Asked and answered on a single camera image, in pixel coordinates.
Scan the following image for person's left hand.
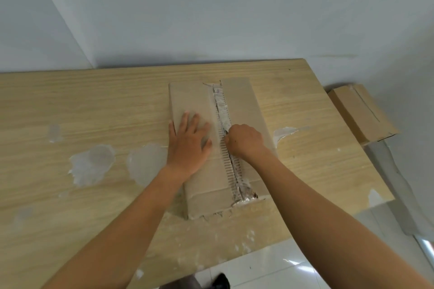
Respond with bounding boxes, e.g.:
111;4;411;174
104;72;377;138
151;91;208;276
166;112;213;182

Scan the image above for light wooden table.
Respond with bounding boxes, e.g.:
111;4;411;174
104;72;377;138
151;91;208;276
0;58;396;289

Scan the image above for person's right hand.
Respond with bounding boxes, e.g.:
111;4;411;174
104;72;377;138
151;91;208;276
223;124;269;163

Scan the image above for person's right black sock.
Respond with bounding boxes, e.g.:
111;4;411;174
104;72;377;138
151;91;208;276
211;272;232;289

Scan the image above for person's left forearm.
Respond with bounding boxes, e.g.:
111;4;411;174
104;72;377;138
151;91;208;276
40;165;185;289

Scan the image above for person's right forearm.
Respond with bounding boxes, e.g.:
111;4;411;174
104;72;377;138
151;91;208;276
245;148;434;289

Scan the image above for plain brown cardboard box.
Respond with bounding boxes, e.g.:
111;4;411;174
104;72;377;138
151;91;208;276
327;83;401;146

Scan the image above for brown cardboard box yellow sides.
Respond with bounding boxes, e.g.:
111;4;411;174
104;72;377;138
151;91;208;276
168;76;279;221

